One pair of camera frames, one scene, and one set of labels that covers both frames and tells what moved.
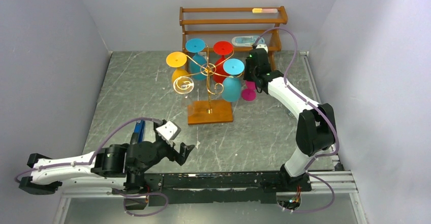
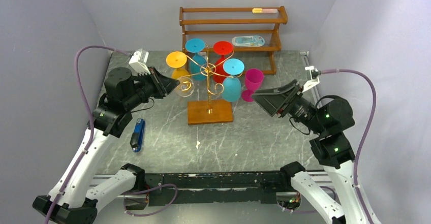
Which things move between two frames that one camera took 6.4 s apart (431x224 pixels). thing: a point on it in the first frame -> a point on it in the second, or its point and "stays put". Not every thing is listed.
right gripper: [251, 73] -> [287, 99]
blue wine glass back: [198, 63] stays put
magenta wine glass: [249, 93] stays put
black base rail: [215, 189] stays put
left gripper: [180, 157] -> [163, 85]
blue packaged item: [247, 40] stays put
